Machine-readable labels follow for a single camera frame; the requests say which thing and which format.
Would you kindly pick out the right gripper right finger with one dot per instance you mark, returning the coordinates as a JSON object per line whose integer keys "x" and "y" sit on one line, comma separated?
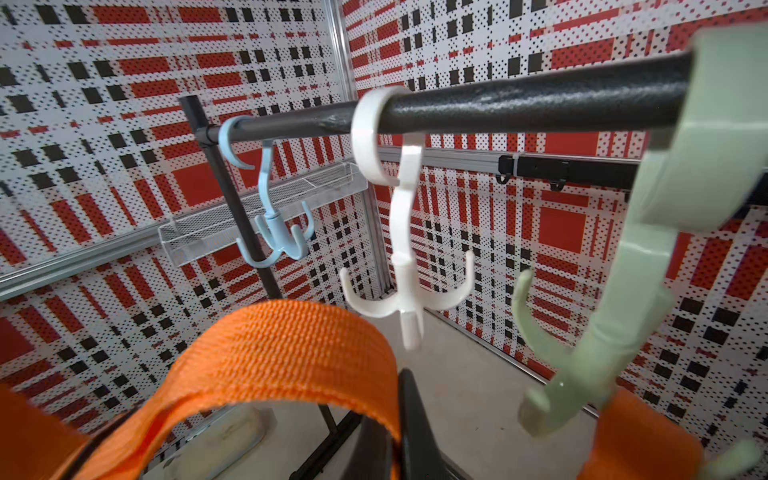
{"x": 420, "y": 457}

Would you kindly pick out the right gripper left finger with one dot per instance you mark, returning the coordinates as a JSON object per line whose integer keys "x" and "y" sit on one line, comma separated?
{"x": 371, "y": 458}

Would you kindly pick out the orange bag with black trim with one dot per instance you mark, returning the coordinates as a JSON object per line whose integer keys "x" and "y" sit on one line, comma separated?
{"x": 633, "y": 441}

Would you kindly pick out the light blue hook far left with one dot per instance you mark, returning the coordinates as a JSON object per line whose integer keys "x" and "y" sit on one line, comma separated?
{"x": 282, "y": 240}

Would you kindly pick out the beige slipper on floor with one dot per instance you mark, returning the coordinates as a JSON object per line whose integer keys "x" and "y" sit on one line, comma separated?
{"x": 218, "y": 445}

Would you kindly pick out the black garment rack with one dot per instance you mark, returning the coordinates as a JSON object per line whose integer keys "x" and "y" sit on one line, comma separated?
{"x": 648, "y": 93}

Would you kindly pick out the black wall hook strip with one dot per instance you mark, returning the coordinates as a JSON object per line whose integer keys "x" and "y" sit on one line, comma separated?
{"x": 560, "y": 171}

